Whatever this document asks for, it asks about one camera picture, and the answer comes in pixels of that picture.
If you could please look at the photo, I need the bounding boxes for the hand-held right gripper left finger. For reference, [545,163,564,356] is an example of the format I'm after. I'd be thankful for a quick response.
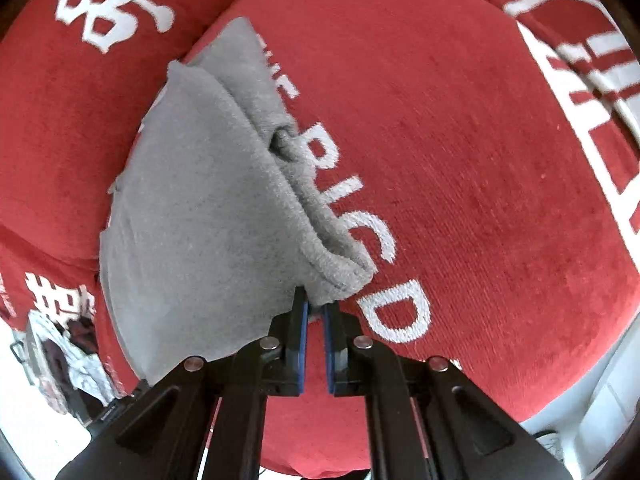
[55,285,311,480]

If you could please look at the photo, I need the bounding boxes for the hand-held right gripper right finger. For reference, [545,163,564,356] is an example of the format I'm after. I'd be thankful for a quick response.
[322,302,576,480]

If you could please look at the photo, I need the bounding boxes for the grey knit sweater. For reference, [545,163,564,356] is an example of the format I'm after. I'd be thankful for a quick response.
[99,16,375,386]

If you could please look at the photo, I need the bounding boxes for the white floral cloth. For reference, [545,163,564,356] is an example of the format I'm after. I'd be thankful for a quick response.
[25,309,118,413]

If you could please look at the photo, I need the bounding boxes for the dark red patterned cloth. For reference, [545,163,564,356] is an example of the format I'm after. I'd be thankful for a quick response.
[64,316,99,358]

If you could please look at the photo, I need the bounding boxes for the red printed blanket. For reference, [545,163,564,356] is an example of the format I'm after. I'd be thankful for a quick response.
[0,0,640,478]

